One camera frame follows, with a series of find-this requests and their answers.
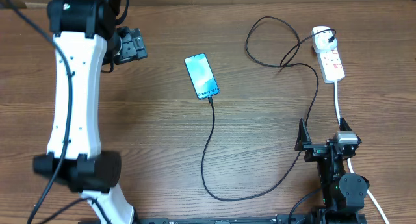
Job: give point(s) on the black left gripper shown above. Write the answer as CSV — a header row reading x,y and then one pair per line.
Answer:
x,y
135,47

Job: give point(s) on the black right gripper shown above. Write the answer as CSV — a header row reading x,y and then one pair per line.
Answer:
x,y
315,150

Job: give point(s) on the Galaxy S24 smartphone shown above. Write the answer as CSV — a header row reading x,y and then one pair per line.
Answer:
x,y
201,76

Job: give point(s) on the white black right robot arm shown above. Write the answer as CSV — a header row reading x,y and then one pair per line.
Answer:
x,y
343,193

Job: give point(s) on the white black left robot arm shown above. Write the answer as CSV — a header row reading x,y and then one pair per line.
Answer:
x,y
86,35

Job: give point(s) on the white charger plug adapter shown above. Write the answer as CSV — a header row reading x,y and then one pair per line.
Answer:
x,y
324,39

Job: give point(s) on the white power strip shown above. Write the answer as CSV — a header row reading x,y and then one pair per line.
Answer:
x,y
331,66

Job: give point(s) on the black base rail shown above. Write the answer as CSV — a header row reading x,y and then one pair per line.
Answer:
x,y
278,219

